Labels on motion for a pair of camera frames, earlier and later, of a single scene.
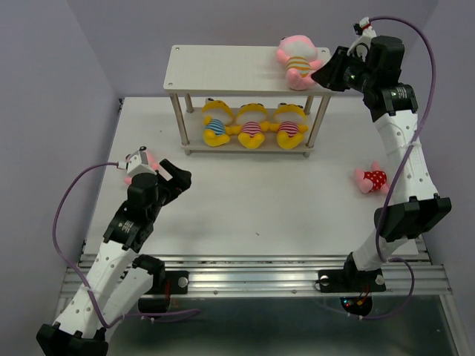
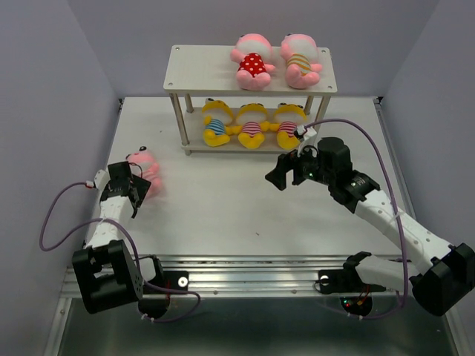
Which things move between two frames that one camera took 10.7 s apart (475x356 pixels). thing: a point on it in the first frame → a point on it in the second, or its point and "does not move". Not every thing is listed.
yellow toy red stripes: [251, 122] does not move
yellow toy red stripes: [289, 118] does not move
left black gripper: [179, 176] → [142, 187]
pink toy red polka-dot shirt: [374, 179] → [254, 53]
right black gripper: [329, 75] → [285, 162]
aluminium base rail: [240, 273] does not move
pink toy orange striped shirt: [298, 53] does not move
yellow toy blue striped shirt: [217, 117] does not move
